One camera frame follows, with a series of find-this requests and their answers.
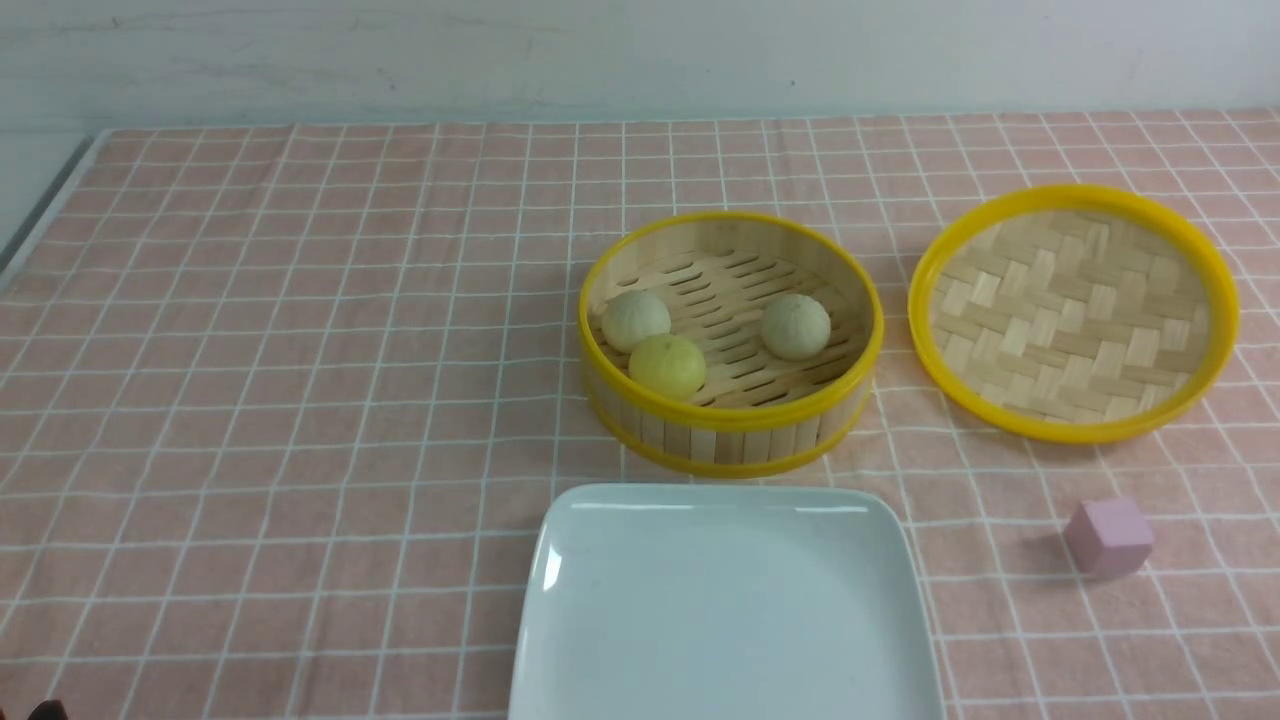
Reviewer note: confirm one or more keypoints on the yellow steamed bun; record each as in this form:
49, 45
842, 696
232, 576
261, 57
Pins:
669, 366

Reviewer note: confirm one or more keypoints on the white steamed bun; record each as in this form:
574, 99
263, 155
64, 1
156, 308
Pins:
633, 317
795, 327

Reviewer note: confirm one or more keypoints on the white square plate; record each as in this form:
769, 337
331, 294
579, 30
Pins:
658, 601

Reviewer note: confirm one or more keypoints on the bamboo steamer basket yellow rim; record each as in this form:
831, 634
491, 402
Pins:
756, 414

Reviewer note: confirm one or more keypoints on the pink checkered tablecloth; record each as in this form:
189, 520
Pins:
283, 408

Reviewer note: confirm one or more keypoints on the woven bamboo steamer lid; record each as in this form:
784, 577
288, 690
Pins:
1075, 313

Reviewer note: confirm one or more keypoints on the pink cube block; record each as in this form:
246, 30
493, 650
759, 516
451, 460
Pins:
1109, 538

